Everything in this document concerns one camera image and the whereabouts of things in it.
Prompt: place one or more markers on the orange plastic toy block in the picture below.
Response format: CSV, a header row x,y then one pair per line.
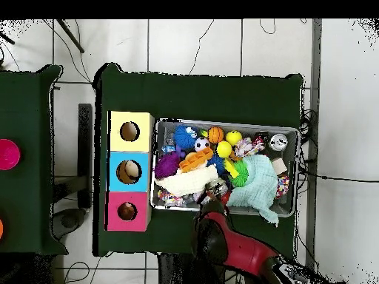
x,y
195,159

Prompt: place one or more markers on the purple spiky ball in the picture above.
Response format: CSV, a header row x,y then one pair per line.
x,y
166,165

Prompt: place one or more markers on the cream muslin cloth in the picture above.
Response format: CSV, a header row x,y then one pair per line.
x,y
189,182

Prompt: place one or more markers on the multicoloured print packet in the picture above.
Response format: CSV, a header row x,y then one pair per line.
x,y
171,197

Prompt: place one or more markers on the mint green muslin cloth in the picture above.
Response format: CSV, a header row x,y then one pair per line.
x,y
257,183

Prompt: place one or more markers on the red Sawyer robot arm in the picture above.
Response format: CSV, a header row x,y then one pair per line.
x,y
245,251

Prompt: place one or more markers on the wooden box with three holes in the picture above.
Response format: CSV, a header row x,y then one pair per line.
x,y
118,145

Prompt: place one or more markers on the clear mesh bin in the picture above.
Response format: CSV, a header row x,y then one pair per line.
x,y
291,165

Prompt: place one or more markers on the black and white soccer ball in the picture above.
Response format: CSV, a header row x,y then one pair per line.
x,y
202,144

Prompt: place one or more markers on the blue fuzzy ball with eyes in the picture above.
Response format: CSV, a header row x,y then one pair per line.
x,y
184,136

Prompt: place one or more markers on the orange toy basketball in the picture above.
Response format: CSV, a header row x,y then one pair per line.
x,y
215,135

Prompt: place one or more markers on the yellow tennis ball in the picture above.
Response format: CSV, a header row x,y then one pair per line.
x,y
224,149

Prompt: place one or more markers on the yellow sponge block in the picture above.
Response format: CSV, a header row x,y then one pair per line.
x,y
231,169

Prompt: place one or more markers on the yellow smiley ball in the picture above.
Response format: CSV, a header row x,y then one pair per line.
x,y
234,138

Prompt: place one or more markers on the green puffer ball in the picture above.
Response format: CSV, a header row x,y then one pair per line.
x,y
241,176

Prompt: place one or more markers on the dark green tablecloth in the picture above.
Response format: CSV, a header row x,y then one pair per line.
x,y
207,94
26,103

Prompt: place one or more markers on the plain wooden cube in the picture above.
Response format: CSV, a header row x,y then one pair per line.
x,y
279,166

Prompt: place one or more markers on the silver drink can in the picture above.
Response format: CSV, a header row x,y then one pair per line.
x,y
279,142

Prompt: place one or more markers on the black stand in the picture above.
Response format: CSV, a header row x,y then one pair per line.
x,y
85,148

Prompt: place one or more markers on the black rod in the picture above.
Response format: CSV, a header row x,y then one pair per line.
x,y
71,37

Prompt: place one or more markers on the pink ball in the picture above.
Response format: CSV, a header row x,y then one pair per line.
x,y
7,155

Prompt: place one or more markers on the orange ball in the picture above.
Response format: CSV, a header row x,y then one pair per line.
x,y
1,229

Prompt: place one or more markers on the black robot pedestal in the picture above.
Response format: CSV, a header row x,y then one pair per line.
x,y
174,272

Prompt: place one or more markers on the grey metal rail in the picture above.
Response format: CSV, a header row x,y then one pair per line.
x,y
316,59

